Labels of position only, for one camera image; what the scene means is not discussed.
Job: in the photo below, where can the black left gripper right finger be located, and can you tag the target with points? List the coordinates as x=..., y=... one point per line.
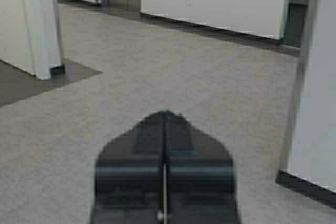
x=202, y=176

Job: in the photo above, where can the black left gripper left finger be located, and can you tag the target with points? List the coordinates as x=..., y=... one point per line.
x=127, y=175

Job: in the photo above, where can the white pillar with black base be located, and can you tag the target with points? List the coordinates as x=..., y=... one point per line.
x=44, y=37

